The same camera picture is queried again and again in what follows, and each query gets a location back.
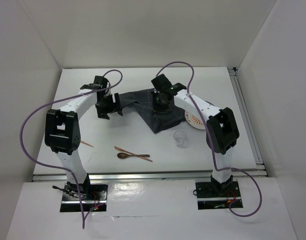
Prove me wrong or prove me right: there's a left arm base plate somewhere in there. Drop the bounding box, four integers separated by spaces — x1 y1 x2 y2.
58 184 108 213

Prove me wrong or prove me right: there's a right aluminium rail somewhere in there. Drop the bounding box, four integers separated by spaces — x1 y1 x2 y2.
227 67 266 172

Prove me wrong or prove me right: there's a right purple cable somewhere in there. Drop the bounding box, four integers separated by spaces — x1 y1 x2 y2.
155 61 263 218

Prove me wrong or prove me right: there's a copper knife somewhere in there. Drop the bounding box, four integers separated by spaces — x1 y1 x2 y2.
114 146 152 162

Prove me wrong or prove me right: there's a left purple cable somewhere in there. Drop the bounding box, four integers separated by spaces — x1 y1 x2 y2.
19 69 124 230

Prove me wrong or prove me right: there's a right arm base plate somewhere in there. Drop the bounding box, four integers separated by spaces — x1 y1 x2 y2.
193 181 243 210

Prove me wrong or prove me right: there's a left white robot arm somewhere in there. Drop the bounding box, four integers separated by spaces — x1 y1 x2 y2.
45 76 123 200

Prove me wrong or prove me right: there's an aluminium rail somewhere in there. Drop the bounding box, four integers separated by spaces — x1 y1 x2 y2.
227 67 266 172
32 169 267 182

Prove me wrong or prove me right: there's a dark grey checked cloth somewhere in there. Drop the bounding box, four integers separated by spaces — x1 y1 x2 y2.
119 88 185 134

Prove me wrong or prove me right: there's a front aluminium rail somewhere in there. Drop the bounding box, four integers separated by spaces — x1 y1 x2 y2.
32 169 267 182

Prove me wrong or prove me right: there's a clear plastic cup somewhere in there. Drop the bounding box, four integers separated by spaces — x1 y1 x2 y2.
173 130 187 148

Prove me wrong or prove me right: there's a purple cable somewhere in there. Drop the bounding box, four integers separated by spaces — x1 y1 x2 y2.
155 61 263 218
19 69 124 230

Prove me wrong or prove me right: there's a patterned glass plate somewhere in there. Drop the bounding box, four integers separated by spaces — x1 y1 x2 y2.
184 111 206 131

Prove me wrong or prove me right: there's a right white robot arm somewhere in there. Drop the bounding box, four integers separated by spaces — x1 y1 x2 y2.
151 74 239 196

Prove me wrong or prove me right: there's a dark wooden spoon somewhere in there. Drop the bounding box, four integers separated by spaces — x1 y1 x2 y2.
117 152 150 159

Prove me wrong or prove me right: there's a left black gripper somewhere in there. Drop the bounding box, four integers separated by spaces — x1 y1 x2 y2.
95 92 123 120

